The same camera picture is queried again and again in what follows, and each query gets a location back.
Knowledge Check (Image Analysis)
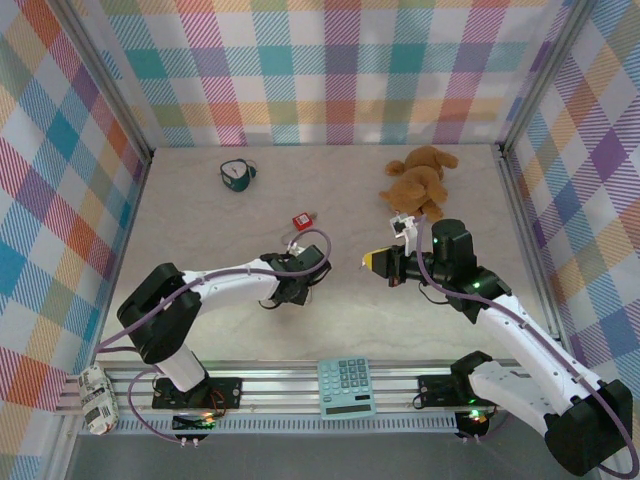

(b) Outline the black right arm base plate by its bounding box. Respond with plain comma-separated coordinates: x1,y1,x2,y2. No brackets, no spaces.
417,373,511,407

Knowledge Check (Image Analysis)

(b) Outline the red padlock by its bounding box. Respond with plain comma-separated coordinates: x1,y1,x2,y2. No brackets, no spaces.
281,213,313,246

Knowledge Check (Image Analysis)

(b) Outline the aluminium frame post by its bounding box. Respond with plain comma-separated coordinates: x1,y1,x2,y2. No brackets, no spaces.
47,0,155,160
498,0,596,156

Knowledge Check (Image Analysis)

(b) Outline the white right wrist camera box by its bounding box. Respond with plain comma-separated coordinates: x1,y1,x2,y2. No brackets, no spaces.
389,213,427,254

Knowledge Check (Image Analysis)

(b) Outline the teal calculator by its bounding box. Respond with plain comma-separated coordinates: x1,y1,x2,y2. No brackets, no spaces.
317,356,376,420

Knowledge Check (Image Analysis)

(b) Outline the brown plush toy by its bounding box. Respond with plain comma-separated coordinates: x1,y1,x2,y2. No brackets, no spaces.
378,146,460,222

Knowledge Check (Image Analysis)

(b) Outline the aluminium mounting rail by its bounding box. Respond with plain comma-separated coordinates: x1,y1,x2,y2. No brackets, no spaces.
53,358,610,417

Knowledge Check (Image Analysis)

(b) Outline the teal alarm clock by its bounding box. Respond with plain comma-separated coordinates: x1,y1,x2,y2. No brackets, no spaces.
218,157,259,194

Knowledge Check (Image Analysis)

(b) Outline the aluminium side rail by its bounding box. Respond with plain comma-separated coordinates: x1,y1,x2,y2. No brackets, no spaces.
492,143,574,359

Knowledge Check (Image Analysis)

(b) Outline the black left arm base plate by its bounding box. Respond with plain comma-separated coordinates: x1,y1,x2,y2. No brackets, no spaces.
151,377,243,410

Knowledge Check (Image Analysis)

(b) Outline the grey slotted cable duct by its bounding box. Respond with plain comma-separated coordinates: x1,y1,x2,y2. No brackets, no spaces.
78,416,464,437

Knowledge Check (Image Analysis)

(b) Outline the newspaper print wrapped roll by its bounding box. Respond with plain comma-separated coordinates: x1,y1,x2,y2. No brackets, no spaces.
77,365,121,437

